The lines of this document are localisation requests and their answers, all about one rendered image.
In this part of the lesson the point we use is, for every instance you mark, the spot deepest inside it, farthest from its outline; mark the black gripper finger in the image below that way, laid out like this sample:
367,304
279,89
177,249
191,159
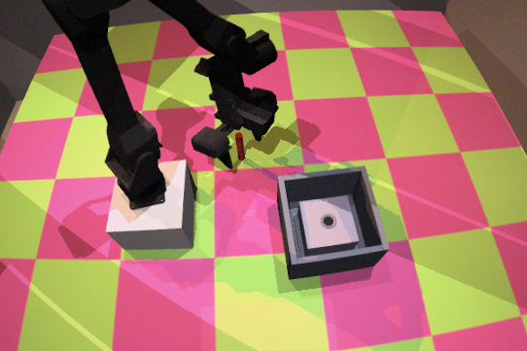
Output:
257,137
225,158

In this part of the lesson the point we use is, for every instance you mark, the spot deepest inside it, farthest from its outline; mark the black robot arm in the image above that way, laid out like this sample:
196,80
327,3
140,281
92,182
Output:
134,147

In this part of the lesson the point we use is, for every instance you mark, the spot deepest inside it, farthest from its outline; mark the red peg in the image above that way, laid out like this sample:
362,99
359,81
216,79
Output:
239,145

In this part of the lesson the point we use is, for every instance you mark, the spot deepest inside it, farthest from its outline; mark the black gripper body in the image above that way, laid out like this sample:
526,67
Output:
213,142

